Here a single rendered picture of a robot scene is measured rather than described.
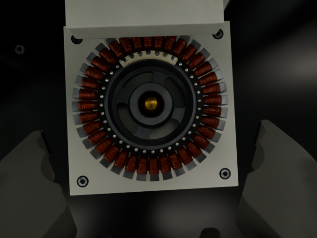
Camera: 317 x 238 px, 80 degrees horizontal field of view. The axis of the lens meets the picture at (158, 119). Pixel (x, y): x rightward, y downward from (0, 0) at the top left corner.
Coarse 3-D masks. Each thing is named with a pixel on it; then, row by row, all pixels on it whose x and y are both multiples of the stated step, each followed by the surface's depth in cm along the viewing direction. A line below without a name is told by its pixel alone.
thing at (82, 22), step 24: (72, 0) 7; (96, 0) 7; (120, 0) 7; (144, 0) 7; (168, 0) 7; (192, 0) 7; (216, 0) 7; (72, 24) 7; (96, 24) 7; (120, 24) 7; (144, 24) 7; (168, 24) 7; (192, 24) 7; (216, 24) 7
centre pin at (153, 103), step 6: (144, 96) 15; (150, 96) 14; (156, 96) 15; (144, 102) 14; (150, 102) 14; (156, 102) 14; (162, 102) 15; (144, 108) 14; (150, 108) 14; (156, 108) 14; (162, 108) 15; (144, 114) 15; (150, 114) 15; (156, 114) 15
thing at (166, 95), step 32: (96, 64) 13; (128, 64) 14; (160, 64) 14; (192, 64) 13; (96, 96) 13; (128, 96) 16; (160, 96) 15; (192, 96) 14; (224, 96) 14; (96, 128) 13; (192, 128) 14; (128, 160) 13; (160, 160) 13; (192, 160) 13
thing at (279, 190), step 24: (264, 120) 11; (264, 144) 9; (288, 144) 9; (264, 168) 8; (288, 168) 8; (312, 168) 8; (264, 192) 7; (288, 192) 7; (312, 192) 7; (240, 216) 7; (264, 216) 6; (288, 216) 6; (312, 216) 6
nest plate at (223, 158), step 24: (72, 48) 17; (216, 48) 17; (72, 72) 17; (72, 120) 17; (72, 144) 17; (216, 144) 17; (72, 168) 17; (96, 168) 17; (216, 168) 17; (72, 192) 17; (96, 192) 17; (120, 192) 17
